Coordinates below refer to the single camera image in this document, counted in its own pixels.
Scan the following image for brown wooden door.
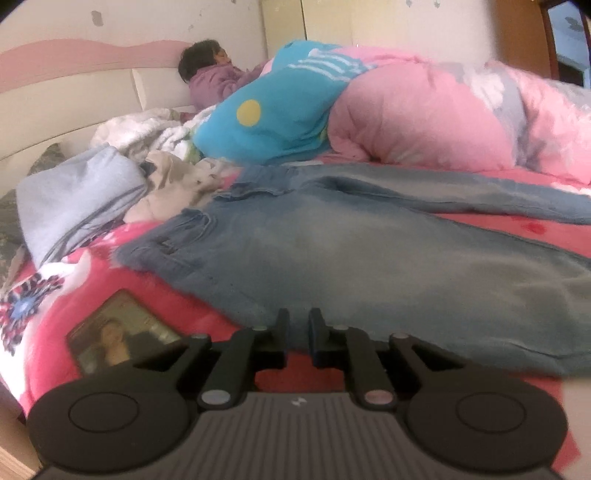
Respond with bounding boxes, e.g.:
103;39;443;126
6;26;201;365
492;0;552;78

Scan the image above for cream wardrobe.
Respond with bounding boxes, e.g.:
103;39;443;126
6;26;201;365
260;0;498;64

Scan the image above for beige garment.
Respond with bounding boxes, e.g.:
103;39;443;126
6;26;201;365
123;150;240;224

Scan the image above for light blue sweatshirt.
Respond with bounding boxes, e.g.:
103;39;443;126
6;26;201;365
16;145;147;269

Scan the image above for pink floral duvet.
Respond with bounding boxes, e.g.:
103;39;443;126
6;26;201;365
257;43;591;186

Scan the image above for red floral bed blanket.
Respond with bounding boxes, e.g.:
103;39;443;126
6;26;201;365
1;169;590;479

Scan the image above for pink cream headboard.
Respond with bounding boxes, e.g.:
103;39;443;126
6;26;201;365
1;39;190;192

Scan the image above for white grey patterned blanket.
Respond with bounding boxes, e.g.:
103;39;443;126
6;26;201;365
89;105;215;164

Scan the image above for black smartphone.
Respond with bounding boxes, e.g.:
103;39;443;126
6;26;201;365
66;290;181;376

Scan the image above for person in purple top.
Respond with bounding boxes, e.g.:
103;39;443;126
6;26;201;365
177;39;266;112

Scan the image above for blue denim jeans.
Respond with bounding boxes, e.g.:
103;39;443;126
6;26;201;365
116;164;590;376

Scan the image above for dark floral pillow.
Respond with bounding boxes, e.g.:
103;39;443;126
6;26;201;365
0;141;68;296

